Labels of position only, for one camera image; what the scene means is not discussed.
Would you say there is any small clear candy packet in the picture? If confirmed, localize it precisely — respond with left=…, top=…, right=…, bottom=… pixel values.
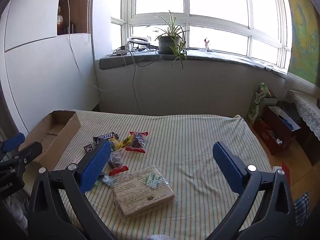
left=94, top=174, right=117, bottom=188

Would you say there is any white window frame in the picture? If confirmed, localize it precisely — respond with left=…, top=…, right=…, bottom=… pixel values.
left=110, top=0, right=293, bottom=71

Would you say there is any round yellow-green egg packet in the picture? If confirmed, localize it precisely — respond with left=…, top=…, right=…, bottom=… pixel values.
left=110, top=137, right=123, bottom=152

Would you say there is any white lace cloth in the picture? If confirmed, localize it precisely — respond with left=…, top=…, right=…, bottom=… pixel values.
left=285, top=72, right=320, bottom=141

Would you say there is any potted spider plant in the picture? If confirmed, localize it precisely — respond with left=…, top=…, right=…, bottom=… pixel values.
left=153, top=10, right=190, bottom=70

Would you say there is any small red-edged clear date packet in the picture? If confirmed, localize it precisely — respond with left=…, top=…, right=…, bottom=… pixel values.
left=108, top=151, right=129, bottom=176

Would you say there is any dark red open box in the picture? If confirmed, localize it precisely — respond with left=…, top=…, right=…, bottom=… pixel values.
left=252, top=106, right=302, bottom=156

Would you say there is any wooden shelf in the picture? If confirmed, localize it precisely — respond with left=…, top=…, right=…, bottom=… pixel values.
left=57, top=0, right=95, bottom=36

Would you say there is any striped bedsheet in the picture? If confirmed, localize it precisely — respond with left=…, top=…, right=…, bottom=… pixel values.
left=29, top=109, right=278, bottom=240

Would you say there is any brown cardboard box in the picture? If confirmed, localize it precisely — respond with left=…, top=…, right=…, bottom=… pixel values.
left=19, top=110, right=81, bottom=172

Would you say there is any tan vacuum-packed block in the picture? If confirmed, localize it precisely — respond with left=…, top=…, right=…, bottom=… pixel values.
left=110, top=165, right=175, bottom=218

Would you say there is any brown chocolate bar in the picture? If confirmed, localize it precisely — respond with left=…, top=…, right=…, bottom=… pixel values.
left=93, top=132, right=120, bottom=146

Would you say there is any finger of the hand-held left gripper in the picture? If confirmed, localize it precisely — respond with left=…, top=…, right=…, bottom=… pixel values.
left=18, top=141, right=43, bottom=166
left=0, top=132, right=26, bottom=153

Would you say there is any green snack bag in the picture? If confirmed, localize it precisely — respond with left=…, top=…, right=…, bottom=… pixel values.
left=247, top=82, right=278, bottom=126

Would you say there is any white ring light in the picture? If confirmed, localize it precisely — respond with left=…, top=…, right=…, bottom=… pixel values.
left=127, top=36, right=151, bottom=48

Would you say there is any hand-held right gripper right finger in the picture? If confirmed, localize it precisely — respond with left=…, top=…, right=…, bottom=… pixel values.
left=212, top=141, right=292, bottom=240

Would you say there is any white cable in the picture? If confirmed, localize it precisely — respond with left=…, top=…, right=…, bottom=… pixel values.
left=67, top=0, right=128, bottom=92

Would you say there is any white power adapter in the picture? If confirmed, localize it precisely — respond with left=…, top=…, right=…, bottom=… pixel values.
left=115, top=44, right=132, bottom=56

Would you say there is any white cabinet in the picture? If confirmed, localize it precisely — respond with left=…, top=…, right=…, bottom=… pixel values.
left=0, top=0, right=101, bottom=137

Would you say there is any yellow candy packet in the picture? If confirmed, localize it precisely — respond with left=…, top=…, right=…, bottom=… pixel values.
left=120, top=136, right=133, bottom=148

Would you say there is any wall map poster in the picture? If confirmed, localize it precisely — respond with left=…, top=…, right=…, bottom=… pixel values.
left=284, top=0, right=320, bottom=81

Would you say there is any red and white card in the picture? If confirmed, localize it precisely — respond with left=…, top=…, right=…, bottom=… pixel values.
left=273, top=161, right=291, bottom=181

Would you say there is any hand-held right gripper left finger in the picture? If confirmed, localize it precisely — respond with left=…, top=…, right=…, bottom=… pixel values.
left=27, top=140, right=118, bottom=240

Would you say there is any grey cable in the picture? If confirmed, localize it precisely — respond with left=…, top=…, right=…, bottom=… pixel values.
left=132, top=52, right=158, bottom=115

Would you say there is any grey windowsill cushion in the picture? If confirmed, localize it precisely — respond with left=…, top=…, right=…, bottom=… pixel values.
left=99, top=51, right=288, bottom=78

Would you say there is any large red-edged clear date packet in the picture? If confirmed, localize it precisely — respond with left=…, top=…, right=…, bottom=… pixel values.
left=125, top=131, right=149, bottom=154

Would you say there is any blue checked cloth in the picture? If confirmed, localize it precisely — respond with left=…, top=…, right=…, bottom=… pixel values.
left=294, top=192, right=311, bottom=227

